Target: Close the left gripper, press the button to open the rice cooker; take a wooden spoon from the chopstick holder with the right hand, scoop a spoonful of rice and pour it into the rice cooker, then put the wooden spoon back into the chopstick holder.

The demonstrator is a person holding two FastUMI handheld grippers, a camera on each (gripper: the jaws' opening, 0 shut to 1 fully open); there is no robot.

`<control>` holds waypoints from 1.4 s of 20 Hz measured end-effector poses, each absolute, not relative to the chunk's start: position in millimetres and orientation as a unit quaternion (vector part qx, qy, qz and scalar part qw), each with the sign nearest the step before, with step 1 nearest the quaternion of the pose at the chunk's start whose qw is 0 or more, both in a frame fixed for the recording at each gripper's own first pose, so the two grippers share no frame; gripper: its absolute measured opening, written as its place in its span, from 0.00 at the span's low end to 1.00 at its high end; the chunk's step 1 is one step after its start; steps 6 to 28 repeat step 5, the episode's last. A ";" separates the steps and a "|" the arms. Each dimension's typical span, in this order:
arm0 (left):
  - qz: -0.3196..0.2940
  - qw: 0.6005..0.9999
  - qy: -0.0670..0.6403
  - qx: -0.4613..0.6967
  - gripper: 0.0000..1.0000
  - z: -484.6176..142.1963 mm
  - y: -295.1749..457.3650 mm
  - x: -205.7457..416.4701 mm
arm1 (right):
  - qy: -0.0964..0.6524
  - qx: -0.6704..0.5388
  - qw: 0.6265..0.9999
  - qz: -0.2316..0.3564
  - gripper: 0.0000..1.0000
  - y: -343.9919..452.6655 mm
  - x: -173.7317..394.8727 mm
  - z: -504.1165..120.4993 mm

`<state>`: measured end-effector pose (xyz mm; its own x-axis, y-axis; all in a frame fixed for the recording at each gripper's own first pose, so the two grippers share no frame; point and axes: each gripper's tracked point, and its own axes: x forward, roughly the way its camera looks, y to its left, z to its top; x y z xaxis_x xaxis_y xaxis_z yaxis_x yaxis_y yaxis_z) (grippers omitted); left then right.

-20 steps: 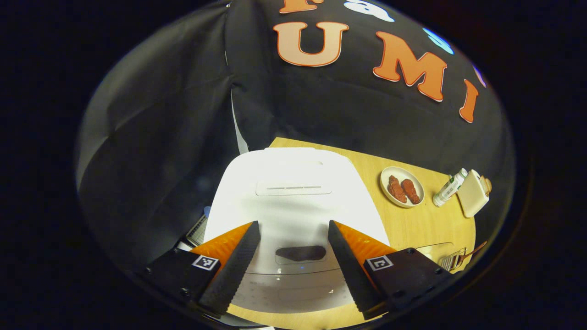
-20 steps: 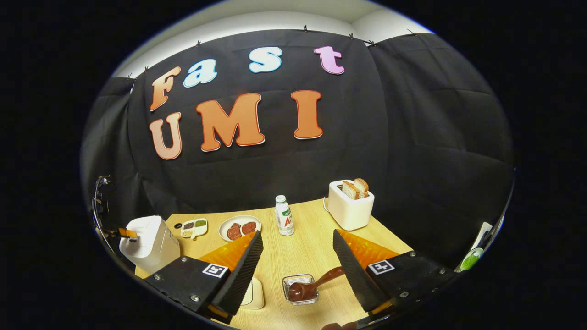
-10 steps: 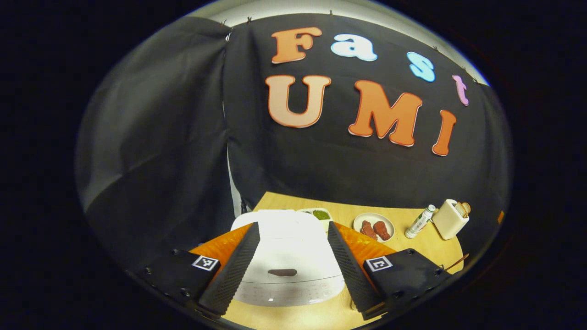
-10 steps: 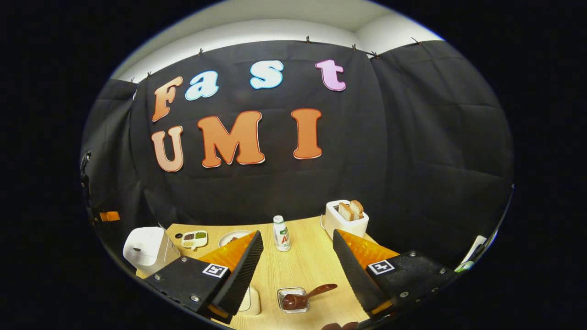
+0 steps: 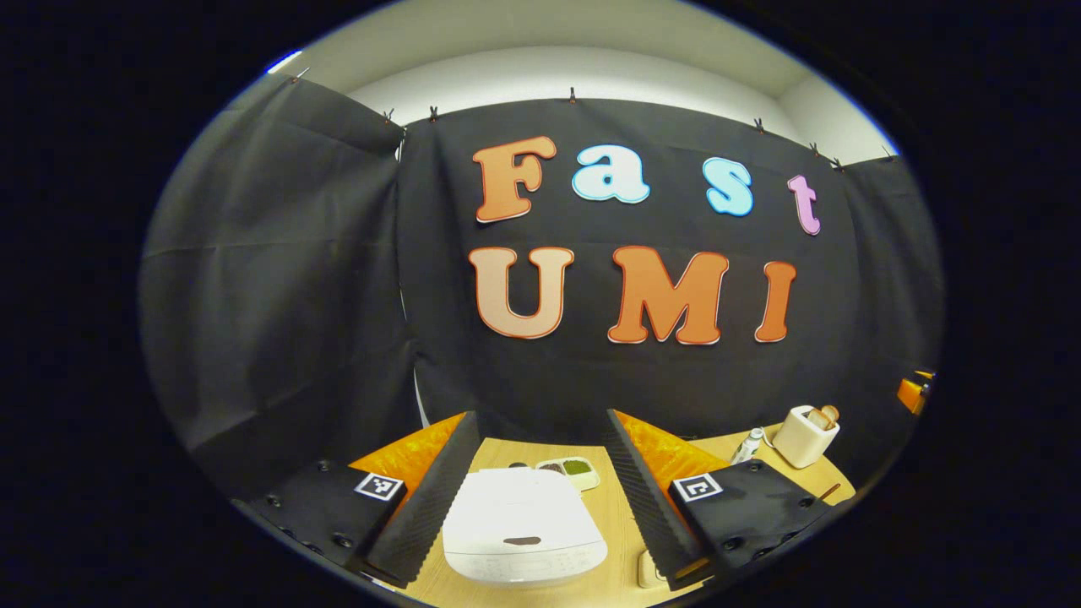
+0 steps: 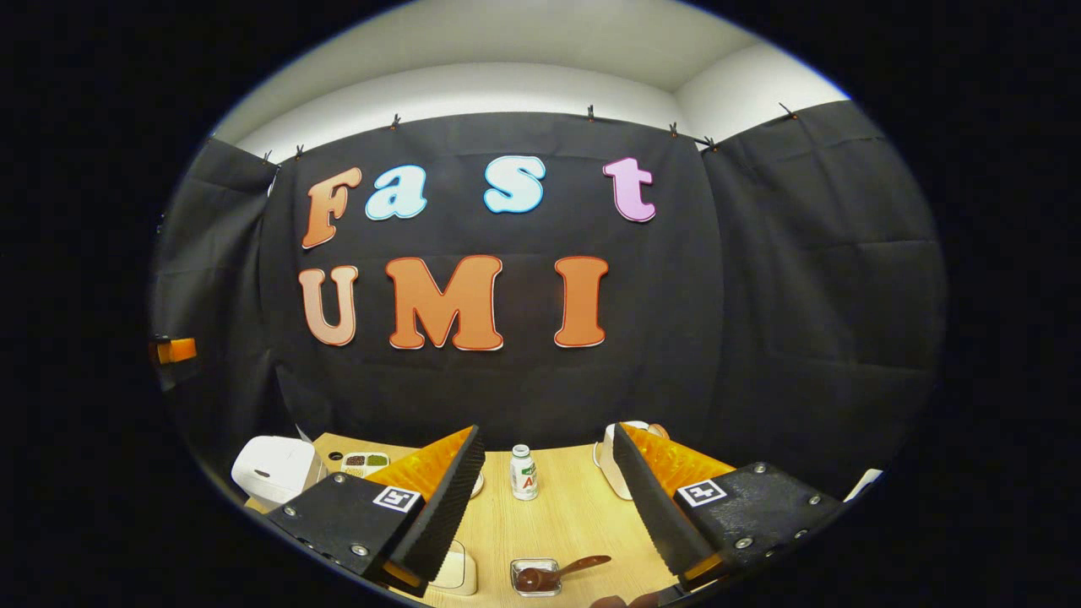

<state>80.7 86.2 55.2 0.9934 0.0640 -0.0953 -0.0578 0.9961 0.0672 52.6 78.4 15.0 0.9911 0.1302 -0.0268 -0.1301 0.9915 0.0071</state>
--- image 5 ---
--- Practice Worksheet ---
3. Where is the white rice cooker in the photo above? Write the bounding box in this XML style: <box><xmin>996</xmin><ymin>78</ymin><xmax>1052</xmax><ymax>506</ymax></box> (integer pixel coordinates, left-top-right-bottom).
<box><xmin>442</xmin><ymin>467</ymin><xmax>609</xmax><ymax>589</ymax></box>

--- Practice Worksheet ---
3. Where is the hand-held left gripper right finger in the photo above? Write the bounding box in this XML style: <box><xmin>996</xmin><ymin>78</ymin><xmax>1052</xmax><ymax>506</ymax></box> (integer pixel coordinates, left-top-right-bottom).
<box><xmin>604</xmin><ymin>409</ymin><xmax>837</xmax><ymax>592</ymax></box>

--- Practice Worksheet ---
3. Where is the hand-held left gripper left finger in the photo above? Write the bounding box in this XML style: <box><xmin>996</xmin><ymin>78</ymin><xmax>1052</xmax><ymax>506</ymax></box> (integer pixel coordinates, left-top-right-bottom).
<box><xmin>230</xmin><ymin>410</ymin><xmax>482</xmax><ymax>590</ymax></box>

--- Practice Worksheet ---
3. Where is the clear plastic rice container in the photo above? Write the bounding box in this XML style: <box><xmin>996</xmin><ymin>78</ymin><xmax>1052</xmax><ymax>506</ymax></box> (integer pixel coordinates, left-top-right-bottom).
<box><xmin>638</xmin><ymin>549</ymin><xmax>672</xmax><ymax>589</ymax></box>

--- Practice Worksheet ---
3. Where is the white divided grain dish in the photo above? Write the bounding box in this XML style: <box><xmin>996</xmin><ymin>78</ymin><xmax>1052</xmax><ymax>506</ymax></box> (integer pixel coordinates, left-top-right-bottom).
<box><xmin>535</xmin><ymin>457</ymin><xmax>601</xmax><ymax>493</ymax></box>

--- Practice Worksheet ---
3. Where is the black backdrop cloth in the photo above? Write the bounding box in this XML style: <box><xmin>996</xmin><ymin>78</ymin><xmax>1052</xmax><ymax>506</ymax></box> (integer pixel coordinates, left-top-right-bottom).
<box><xmin>139</xmin><ymin>72</ymin><xmax>945</xmax><ymax>508</ymax></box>

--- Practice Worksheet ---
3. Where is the white toaster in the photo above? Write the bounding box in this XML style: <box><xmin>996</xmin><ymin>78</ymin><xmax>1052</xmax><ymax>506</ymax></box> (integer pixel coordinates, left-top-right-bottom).
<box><xmin>773</xmin><ymin>405</ymin><xmax>841</xmax><ymax>470</ymax></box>

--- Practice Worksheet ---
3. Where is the white milk bottle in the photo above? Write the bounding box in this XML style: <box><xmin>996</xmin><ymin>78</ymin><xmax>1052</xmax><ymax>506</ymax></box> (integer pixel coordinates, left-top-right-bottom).
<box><xmin>731</xmin><ymin>427</ymin><xmax>766</xmax><ymax>465</ymax></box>

